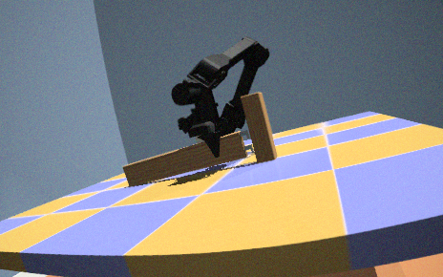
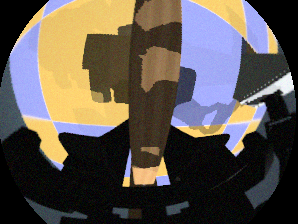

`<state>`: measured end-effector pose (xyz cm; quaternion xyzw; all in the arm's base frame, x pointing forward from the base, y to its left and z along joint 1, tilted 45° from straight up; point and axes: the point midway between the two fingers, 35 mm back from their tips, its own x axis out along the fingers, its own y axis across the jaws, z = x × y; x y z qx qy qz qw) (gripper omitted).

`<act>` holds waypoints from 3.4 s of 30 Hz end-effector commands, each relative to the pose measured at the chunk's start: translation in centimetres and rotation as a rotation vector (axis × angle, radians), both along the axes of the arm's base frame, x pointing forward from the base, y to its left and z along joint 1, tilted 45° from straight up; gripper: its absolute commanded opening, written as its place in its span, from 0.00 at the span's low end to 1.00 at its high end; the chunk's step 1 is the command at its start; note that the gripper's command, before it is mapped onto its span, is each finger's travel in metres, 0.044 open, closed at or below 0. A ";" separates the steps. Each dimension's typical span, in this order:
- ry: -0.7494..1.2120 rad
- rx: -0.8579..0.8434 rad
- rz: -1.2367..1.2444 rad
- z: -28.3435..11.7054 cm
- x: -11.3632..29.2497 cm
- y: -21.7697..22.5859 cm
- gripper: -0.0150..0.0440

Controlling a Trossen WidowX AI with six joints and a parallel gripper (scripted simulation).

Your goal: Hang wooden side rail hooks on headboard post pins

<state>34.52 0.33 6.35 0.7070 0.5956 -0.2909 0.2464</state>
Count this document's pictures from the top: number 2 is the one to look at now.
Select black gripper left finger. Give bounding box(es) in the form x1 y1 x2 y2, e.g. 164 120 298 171
59 119 130 186

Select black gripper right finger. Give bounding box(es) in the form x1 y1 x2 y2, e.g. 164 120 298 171
162 124 230 185

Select wooden rail with metal hooks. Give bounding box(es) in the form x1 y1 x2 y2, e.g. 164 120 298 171
128 0 184 186

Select wooden post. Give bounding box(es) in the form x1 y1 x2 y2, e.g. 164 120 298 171
128 159 157 220

